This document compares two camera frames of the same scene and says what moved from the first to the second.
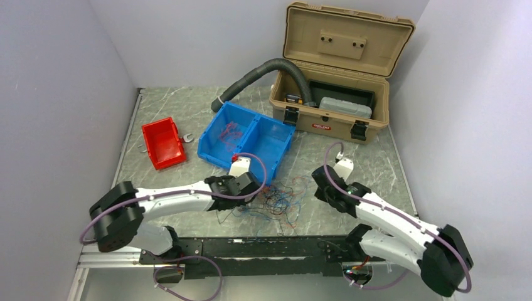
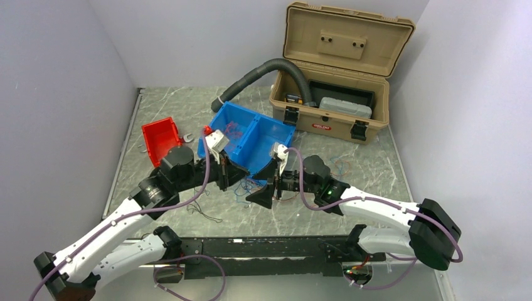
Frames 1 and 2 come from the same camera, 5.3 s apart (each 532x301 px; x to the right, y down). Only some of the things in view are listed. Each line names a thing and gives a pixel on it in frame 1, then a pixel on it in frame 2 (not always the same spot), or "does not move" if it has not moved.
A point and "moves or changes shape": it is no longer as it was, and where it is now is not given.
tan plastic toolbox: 348,56 does not move
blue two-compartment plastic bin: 236,132 does not move
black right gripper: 320,194 -> 265,197
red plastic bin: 164,144 does not move
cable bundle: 278,202 moves or changes shape
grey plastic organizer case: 347,106 does not move
